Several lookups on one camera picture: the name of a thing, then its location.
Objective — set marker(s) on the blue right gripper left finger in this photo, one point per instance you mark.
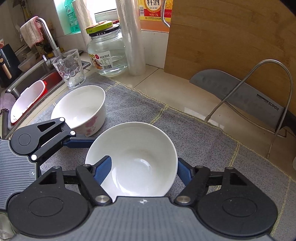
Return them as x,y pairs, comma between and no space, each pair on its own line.
101,169

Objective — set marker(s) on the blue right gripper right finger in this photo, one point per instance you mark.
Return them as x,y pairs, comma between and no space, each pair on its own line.
184,171

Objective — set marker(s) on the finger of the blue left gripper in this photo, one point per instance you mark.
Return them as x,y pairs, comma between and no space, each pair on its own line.
78,142

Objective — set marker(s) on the white bowl pink flowers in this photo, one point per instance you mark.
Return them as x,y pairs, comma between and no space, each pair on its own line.
83,109

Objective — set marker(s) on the steel kitchen faucet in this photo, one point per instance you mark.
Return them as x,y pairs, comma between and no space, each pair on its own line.
56,49

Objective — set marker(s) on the grey checked dish mat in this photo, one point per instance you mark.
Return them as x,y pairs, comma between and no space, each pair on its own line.
201,143

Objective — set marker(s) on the white plate at sink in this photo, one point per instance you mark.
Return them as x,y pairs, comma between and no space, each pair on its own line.
26,100

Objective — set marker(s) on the clear drinking glass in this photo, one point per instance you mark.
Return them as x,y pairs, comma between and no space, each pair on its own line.
69,67

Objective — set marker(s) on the black air fryer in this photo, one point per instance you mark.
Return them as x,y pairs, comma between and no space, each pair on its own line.
9,70

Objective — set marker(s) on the glass jar with green lid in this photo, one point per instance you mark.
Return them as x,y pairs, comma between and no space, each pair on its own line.
106,48

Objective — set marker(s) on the green detergent bottle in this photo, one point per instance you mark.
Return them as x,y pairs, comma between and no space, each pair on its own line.
70,11

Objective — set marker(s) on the pink cloth on faucet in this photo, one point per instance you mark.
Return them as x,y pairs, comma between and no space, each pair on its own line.
31,32

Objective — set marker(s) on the plastic wrap roll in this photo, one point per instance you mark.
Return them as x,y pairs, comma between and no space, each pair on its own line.
84,13
128,14

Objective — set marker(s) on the bamboo cutting board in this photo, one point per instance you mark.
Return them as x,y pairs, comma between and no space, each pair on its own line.
247,39

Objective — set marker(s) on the orange cooking wine jug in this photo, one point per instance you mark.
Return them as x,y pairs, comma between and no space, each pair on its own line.
151,13

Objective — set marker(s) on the steel knife with black handle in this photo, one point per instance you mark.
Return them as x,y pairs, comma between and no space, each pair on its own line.
246,98

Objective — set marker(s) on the steel wire rack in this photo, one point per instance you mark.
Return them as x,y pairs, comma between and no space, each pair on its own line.
266,61

